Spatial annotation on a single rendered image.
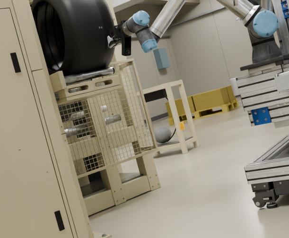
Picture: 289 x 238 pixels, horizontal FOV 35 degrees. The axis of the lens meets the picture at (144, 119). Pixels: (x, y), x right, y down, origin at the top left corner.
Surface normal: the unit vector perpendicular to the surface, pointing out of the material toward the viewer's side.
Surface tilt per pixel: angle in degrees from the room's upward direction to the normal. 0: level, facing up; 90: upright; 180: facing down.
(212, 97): 90
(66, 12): 80
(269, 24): 96
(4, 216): 90
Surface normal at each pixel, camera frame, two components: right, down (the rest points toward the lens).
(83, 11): 0.51, -0.25
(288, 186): -0.49, 0.21
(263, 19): 0.01, 0.14
